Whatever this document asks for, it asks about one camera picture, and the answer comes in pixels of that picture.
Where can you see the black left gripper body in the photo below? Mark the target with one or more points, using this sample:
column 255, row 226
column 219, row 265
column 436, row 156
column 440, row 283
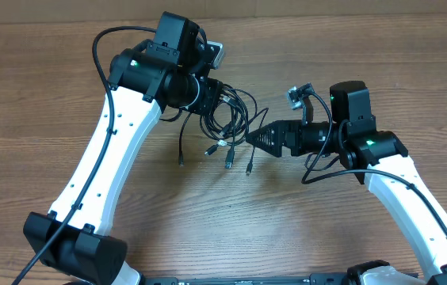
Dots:
column 213, row 96

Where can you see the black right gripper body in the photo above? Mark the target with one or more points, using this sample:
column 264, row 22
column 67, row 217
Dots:
column 289, row 138

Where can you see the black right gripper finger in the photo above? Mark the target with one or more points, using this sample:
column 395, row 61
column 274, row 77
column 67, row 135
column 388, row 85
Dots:
column 273, row 148
column 271, row 133

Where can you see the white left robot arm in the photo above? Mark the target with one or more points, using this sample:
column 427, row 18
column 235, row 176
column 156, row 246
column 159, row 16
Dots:
column 169, row 70

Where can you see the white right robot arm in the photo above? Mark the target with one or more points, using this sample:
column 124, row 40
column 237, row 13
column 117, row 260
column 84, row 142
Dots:
column 349, row 143

